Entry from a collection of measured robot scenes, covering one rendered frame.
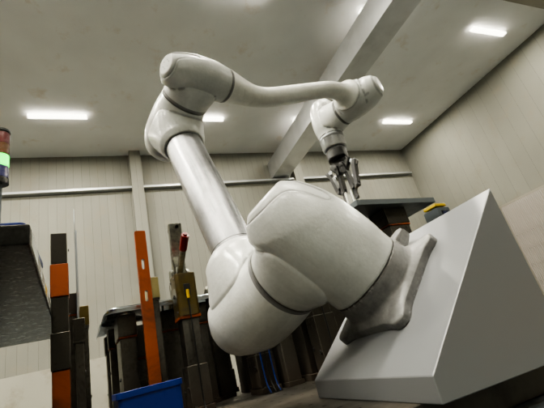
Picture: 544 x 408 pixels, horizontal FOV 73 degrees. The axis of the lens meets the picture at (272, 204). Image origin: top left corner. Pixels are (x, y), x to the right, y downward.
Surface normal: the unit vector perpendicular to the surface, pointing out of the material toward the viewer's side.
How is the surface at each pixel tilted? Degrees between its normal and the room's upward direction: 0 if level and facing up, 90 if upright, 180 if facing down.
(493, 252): 90
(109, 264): 90
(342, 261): 115
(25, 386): 90
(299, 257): 124
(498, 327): 90
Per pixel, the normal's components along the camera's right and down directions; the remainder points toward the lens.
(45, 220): 0.33, -0.43
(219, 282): -0.75, -0.14
